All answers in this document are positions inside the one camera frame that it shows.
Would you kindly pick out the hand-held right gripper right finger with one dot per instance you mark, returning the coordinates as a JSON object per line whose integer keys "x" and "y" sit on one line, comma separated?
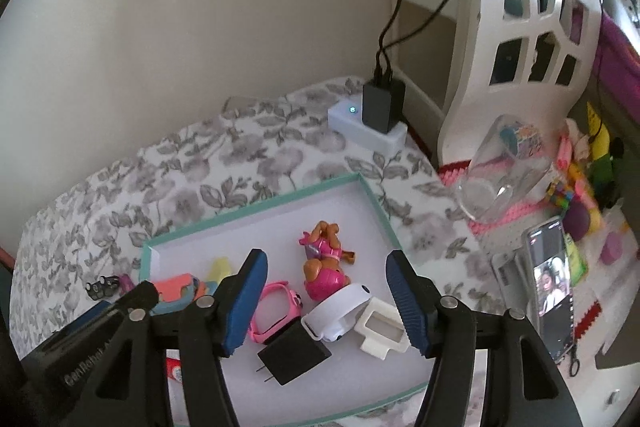
{"x": 407, "y": 302}

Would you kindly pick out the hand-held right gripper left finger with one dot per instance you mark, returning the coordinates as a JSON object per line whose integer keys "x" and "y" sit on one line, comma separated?
{"x": 245, "y": 302}

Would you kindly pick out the pink kids watch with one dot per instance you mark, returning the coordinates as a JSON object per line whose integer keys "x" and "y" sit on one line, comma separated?
{"x": 277, "y": 312}

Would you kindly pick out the orange blue yellow toy knife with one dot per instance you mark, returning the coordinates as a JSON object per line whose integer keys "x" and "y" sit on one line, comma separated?
{"x": 222, "y": 269}

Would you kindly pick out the white wristband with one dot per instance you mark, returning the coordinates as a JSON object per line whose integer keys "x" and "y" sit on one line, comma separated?
{"x": 337, "y": 313}

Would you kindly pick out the pink and blue toy block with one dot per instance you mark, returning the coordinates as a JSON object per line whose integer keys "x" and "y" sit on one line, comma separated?
{"x": 175, "y": 289}

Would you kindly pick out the black toy car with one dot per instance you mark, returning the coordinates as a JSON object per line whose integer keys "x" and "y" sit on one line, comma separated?
{"x": 102, "y": 288}

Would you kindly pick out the red bottle with white cap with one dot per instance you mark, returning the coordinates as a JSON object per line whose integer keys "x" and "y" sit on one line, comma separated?
{"x": 175, "y": 369}

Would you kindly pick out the magenta tube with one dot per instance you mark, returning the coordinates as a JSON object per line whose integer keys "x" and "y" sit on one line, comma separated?
{"x": 126, "y": 280}

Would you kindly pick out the teal rimmed white tray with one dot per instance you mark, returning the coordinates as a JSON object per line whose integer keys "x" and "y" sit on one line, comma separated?
{"x": 320, "y": 212}

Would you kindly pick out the grey phone stand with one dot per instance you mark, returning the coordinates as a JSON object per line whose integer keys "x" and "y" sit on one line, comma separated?
{"x": 506, "y": 277}

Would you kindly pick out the pink bumpy mat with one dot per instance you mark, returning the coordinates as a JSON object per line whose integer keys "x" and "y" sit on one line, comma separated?
{"x": 505, "y": 217}

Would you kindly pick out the grey floral blanket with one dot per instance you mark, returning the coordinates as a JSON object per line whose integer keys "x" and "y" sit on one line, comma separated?
{"x": 200, "y": 177}

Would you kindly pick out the smartphone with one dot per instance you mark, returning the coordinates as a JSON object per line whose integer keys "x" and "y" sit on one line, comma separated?
{"x": 550, "y": 287}

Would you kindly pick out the clear plastic container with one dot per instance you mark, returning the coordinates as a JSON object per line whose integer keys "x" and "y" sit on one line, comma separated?
{"x": 500, "y": 172}

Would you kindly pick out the small black scissors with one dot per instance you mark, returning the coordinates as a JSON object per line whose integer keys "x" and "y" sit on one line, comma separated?
{"x": 575, "y": 357}

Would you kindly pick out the white power strip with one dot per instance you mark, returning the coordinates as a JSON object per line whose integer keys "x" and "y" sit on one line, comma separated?
{"x": 367, "y": 129}

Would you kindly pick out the rainbow pop toy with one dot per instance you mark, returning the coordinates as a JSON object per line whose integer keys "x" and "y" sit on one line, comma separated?
{"x": 562, "y": 196}

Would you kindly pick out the black power adapter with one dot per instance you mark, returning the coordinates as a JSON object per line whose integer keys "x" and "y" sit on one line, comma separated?
{"x": 382, "y": 107}

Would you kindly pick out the purple toy cup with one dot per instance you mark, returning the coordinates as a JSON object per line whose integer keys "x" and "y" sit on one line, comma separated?
{"x": 612, "y": 252}

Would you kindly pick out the yellow banana toy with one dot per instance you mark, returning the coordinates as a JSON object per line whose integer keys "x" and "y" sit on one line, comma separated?
{"x": 597, "y": 132}

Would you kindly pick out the white laundry basket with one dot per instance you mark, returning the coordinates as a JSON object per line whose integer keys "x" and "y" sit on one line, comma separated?
{"x": 525, "y": 32}

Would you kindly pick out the purple cloth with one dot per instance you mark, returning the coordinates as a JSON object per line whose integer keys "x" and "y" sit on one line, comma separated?
{"x": 620, "y": 52}

